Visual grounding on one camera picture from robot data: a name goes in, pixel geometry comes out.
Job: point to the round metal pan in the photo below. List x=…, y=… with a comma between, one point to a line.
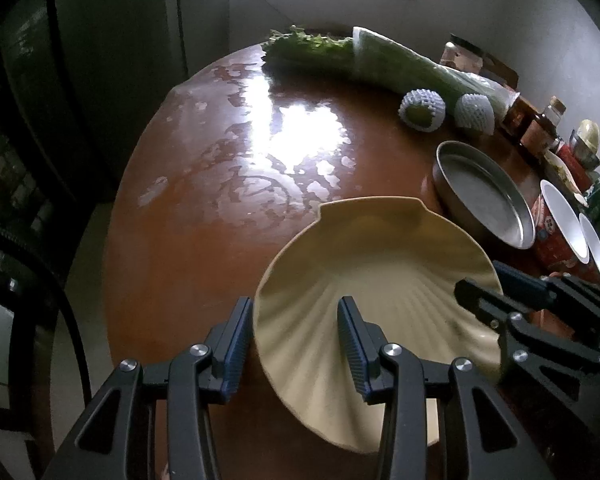
x=481, y=197

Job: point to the wrapped napa cabbage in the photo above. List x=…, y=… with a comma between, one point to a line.
x=383, y=60

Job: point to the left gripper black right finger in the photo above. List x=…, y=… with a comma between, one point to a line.
x=480, y=436

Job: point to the yellow shell-shaped plate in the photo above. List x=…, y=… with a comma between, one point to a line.
x=400, y=262

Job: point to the red package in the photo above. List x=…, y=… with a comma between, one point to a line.
x=583, y=181

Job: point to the fruit in white foam net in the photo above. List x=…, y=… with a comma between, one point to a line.
x=422, y=110

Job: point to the green leafy lettuce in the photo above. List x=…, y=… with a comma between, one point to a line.
x=300, y=49

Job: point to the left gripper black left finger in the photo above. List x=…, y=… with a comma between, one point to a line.
x=114, y=437

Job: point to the yellow-lid metal container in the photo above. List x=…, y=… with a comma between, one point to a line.
x=584, y=142

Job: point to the wooden chair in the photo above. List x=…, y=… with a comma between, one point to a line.
x=496, y=70

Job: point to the brown sauce bottle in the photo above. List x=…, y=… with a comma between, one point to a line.
x=542, y=132

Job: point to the red paper noodle bowl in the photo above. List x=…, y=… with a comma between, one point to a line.
x=559, y=238

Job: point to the orange sauce jar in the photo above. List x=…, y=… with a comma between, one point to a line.
x=519, y=117

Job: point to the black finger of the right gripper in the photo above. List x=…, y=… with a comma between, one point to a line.
x=563, y=305
x=534, y=360

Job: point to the dark refrigerator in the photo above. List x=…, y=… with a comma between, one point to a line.
x=80, y=79

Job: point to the dish with food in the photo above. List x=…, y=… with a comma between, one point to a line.
x=556, y=171

